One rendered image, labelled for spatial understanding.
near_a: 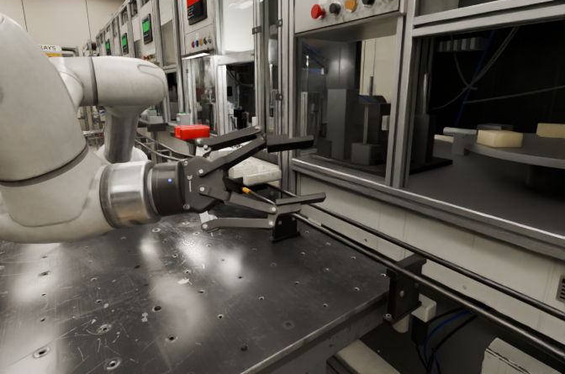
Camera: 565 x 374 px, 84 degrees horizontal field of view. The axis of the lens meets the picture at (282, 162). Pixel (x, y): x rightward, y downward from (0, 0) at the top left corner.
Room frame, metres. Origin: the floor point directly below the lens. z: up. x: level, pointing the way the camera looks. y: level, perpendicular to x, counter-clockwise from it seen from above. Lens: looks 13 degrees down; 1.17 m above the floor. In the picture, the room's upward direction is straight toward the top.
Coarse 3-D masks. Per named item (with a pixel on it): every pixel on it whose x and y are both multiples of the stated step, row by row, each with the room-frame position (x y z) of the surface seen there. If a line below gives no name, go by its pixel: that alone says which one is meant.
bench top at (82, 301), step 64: (0, 256) 0.86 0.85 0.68; (64, 256) 0.86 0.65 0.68; (128, 256) 0.86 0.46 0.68; (192, 256) 0.86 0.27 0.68; (256, 256) 0.86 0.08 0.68; (320, 256) 0.86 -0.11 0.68; (0, 320) 0.59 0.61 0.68; (64, 320) 0.59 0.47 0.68; (128, 320) 0.59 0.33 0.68; (192, 320) 0.59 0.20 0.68; (256, 320) 0.59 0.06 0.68; (320, 320) 0.59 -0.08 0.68
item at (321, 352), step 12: (372, 312) 0.67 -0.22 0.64; (384, 312) 0.70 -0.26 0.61; (360, 324) 0.65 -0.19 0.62; (372, 324) 0.67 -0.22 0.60; (336, 336) 0.60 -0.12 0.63; (348, 336) 0.62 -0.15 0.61; (360, 336) 0.65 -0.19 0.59; (312, 348) 0.56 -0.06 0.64; (324, 348) 0.58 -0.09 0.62; (336, 348) 0.60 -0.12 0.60; (300, 360) 0.54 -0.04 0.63; (312, 360) 0.56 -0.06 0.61; (324, 360) 0.58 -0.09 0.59; (276, 372) 0.51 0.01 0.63; (288, 372) 0.52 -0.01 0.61; (300, 372) 0.54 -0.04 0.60; (312, 372) 0.59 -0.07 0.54; (324, 372) 0.62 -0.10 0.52
